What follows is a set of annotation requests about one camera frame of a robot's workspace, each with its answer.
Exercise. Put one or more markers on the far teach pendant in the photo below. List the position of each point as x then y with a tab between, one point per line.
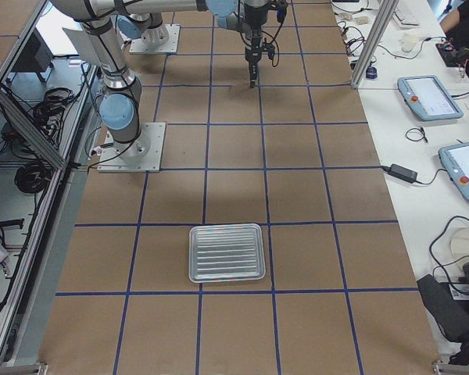
428	99

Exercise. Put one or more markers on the silver metal tray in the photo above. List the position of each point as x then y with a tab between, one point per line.
230	252

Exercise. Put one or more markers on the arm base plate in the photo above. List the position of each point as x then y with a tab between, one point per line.
160	40
144	155

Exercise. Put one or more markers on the black power adapter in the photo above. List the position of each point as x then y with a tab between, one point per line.
401	173

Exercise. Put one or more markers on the teach pendant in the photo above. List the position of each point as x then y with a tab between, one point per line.
428	99
455	159

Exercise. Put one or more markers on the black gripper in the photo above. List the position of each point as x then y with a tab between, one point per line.
253	39

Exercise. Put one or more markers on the aluminium frame post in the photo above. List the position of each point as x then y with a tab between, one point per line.
386	9

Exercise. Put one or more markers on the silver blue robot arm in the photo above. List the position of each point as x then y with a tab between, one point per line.
120	108
234	15

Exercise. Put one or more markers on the near teach pendant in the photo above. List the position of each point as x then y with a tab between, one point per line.
455	159

